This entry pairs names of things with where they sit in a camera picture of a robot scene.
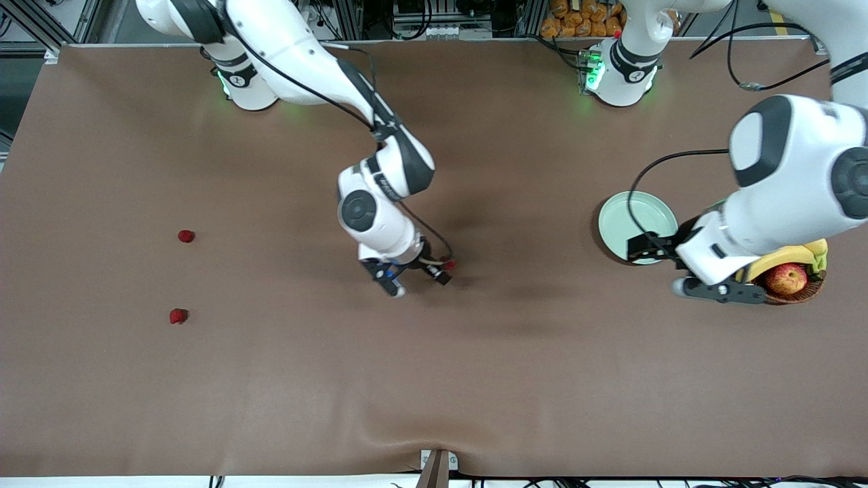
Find pale green round plate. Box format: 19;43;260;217
597;190;679;266

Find smooth table cover mat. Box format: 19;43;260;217
0;39;868;479

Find red yellow apple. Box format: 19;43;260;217
764;263;809;296

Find yellow banana bunch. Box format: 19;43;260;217
745;239;829;284

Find brown wicker basket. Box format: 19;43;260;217
765;268;828;305

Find white terminal strip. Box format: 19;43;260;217
424;26;494;39

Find orange bread rolls pile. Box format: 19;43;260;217
540;0;626;39

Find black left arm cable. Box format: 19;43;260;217
627;0;833;239

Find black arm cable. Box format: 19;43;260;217
217;0;454;262
627;0;833;239

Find grey metal mount bracket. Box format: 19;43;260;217
416;449;459;488

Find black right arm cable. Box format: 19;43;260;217
217;0;454;262

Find aluminium frame post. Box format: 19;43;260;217
336;0;367;40
517;0;549;38

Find aluminium frame rail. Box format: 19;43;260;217
0;0;102;56

